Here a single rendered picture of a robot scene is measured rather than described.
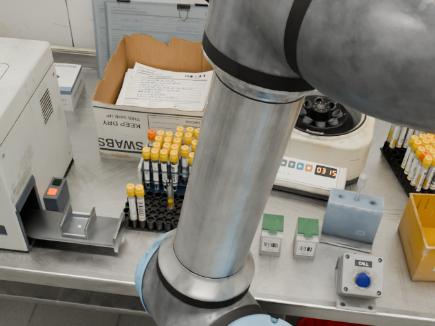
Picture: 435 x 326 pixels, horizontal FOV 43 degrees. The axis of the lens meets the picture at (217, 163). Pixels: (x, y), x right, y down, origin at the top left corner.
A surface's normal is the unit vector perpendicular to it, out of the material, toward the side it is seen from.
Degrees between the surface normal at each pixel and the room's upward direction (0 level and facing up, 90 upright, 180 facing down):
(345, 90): 113
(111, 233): 0
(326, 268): 0
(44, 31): 90
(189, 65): 88
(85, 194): 0
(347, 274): 30
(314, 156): 90
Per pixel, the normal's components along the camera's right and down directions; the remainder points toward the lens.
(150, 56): -0.10, 0.65
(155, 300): -0.85, 0.17
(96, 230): 0.03, -0.73
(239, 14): -0.74, 0.37
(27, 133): 0.99, 0.11
